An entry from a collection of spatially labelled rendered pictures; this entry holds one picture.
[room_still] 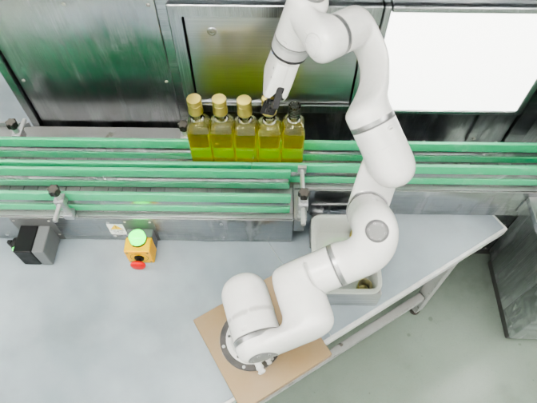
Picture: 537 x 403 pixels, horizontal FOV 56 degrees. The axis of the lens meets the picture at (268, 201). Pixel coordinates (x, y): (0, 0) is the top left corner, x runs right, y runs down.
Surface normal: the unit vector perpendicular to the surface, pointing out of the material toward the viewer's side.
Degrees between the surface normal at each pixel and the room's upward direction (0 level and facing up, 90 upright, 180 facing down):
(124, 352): 0
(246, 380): 1
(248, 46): 90
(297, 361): 1
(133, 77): 90
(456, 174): 90
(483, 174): 90
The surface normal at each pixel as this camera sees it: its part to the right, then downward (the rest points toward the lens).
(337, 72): -0.02, 0.85
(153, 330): 0.00, -0.52
